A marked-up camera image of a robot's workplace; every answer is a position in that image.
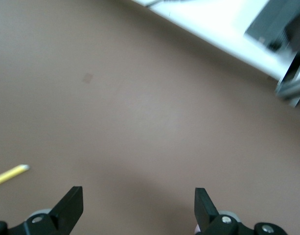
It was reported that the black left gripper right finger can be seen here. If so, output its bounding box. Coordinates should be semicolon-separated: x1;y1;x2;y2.
194;187;240;235

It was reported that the yellow pen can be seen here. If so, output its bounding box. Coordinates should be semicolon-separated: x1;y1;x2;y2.
0;164;30;188

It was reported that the grey metal camera post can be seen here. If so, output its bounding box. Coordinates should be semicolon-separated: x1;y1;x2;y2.
274;46;300;108

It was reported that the dark grey box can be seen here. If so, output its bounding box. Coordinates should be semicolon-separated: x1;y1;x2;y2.
244;0;300;53

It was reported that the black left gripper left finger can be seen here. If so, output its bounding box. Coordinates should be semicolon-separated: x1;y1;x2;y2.
22;186;84;235

